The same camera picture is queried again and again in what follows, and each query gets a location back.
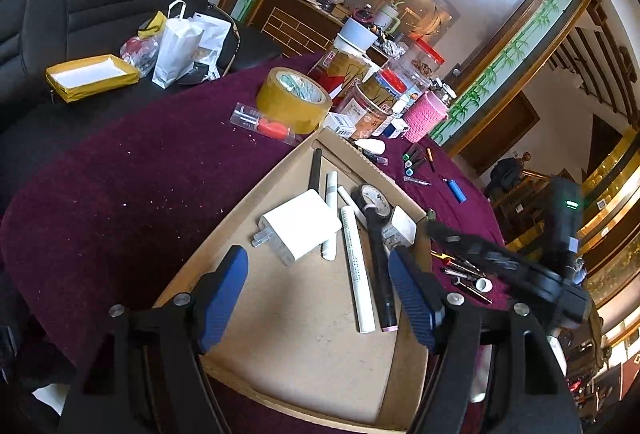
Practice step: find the white power adapter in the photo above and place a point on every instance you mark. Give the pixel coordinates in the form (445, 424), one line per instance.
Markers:
(297, 227)

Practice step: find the black tape roll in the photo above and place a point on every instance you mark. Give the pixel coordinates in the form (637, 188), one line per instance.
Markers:
(372, 203)

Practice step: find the small orange screwdriver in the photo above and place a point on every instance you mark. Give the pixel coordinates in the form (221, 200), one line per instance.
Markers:
(429, 157)

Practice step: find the yellow black utility knife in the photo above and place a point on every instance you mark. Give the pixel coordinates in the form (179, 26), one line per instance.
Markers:
(444, 258)

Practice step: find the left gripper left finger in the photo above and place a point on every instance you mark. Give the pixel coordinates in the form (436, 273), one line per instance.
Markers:
(144, 374)

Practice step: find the maroon velvet tablecloth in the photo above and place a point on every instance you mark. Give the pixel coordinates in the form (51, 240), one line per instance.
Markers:
(116, 217)

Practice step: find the silver blue pen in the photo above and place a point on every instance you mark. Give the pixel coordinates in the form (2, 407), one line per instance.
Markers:
(416, 181)

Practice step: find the pink knit covered bottle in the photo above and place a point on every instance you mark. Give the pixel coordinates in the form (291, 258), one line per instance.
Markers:
(424, 115)

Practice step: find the brown packing tape roll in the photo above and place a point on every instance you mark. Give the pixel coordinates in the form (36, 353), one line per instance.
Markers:
(293, 99)

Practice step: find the person in dark jacket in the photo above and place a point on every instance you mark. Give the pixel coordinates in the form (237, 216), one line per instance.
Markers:
(505, 175)

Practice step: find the yellow box lid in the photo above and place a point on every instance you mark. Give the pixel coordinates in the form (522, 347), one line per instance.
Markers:
(78, 79)

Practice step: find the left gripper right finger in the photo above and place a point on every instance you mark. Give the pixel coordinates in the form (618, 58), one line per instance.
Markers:
(526, 390)

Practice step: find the clear jar red lid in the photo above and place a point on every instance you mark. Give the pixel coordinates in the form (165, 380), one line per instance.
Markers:
(420, 61)

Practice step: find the cardboard tray box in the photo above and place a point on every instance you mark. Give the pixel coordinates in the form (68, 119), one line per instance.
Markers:
(292, 342)

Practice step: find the black marker grey cap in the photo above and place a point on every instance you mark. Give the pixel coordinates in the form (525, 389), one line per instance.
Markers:
(315, 170)

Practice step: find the bamboo painted pillar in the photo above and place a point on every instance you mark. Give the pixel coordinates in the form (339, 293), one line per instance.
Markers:
(550, 20)

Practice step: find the white paper bag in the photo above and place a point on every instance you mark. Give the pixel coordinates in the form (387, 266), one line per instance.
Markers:
(180, 40)

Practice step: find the clear case red item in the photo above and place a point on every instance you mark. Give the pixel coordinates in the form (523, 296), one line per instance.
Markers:
(251, 119)

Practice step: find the blue lighter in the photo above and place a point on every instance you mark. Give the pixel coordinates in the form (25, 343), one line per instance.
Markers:
(456, 190)

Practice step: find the white marker tube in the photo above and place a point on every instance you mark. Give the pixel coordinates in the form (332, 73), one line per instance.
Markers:
(359, 280)

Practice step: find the white pen teal tip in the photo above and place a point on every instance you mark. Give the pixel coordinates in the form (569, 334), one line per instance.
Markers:
(351, 204)

